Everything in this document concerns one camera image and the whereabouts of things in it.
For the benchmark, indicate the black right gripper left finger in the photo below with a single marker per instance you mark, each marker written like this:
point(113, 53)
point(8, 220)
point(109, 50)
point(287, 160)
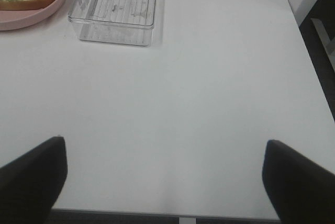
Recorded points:
point(32, 183)

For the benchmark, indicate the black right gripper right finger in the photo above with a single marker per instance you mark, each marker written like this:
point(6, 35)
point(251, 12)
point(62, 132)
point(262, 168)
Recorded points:
point(300, 190)

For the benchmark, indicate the white table leg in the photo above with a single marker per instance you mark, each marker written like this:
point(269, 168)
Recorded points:
point(328, 44)

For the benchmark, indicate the pink round plate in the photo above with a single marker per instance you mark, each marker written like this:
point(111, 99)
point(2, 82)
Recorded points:
point(16, 19)

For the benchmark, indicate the right clear plastic container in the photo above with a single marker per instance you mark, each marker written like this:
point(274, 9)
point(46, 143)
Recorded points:
point(127, 22)

